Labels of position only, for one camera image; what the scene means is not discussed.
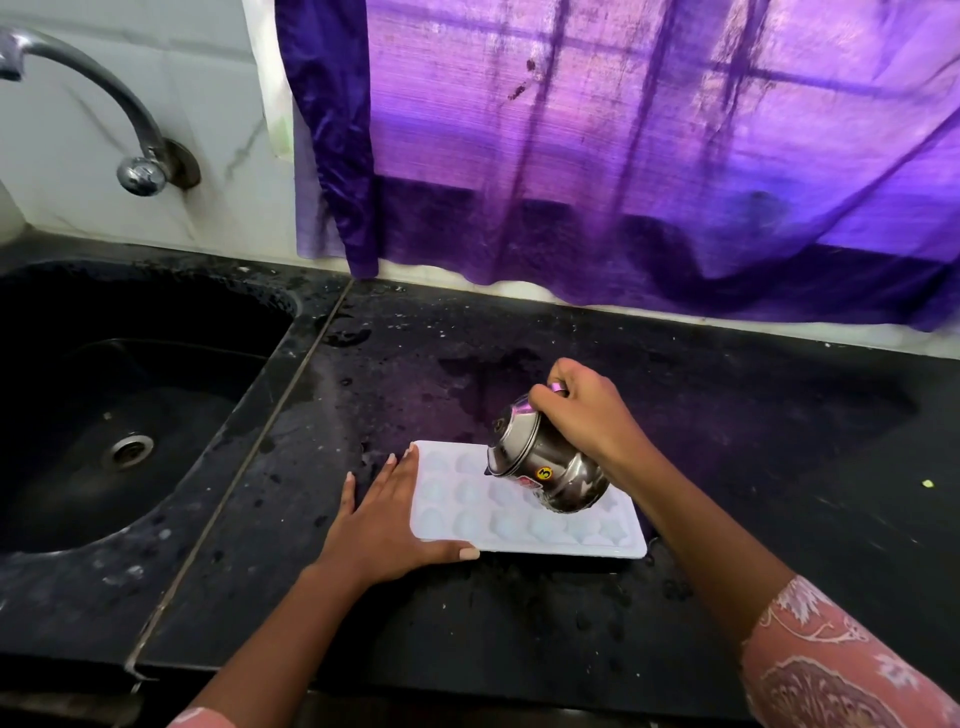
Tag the person's left hand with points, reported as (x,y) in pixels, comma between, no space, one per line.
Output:
(379,532)

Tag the person's right hand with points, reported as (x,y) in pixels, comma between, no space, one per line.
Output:
(592,424)

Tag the person's right fingers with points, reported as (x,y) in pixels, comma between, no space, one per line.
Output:
(553,391)

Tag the person's left little finger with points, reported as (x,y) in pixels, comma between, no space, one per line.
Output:
(347,495)

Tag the person's left thumb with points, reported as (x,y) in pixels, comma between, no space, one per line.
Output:
(448,554)

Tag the steel water pot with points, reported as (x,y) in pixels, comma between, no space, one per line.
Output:
(541,461)

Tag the white ice cube tray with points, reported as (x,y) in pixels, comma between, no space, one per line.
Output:
(517,517)

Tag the person's right forearm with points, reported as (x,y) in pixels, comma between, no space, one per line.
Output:
(757,592)

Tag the person's left forearm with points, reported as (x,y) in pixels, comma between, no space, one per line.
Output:
(281,645)

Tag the steel sink drain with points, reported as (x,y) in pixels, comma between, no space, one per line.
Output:
(128,451)

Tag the black granite sink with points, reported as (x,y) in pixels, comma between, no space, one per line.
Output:
(112,405)

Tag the purple window curtain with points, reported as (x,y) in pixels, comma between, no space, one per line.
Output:
(637,150)

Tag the steel wall tap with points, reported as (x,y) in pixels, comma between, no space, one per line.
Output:
(112,112)

